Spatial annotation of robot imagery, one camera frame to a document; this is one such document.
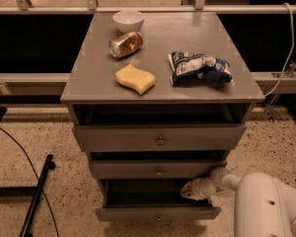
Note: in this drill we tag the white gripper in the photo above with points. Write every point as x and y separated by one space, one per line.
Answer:
200 191

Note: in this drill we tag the grey bottom drawer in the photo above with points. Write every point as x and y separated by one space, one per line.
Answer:
151 200

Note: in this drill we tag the grey drawer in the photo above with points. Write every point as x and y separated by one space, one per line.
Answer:
151 200
126 138
152 169

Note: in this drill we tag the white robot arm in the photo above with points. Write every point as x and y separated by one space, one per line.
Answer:
263 206

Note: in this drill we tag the grey middle drawer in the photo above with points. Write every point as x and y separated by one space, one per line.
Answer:
152 169

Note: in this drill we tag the grey top drawer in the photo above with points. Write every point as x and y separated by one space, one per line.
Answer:
126 138

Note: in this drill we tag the grey drawer cabinet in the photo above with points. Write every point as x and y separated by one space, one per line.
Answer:
94 97

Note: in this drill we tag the blue white chip bag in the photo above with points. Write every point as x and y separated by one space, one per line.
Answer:
197 65

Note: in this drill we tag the yellow sponge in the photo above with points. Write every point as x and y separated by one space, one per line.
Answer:
135 79

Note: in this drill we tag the golden soda can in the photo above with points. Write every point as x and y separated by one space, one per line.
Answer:
125 45

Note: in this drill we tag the white bowl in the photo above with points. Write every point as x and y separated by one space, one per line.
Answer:
129 21

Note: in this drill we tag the black stand leg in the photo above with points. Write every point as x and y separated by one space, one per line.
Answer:
33 192

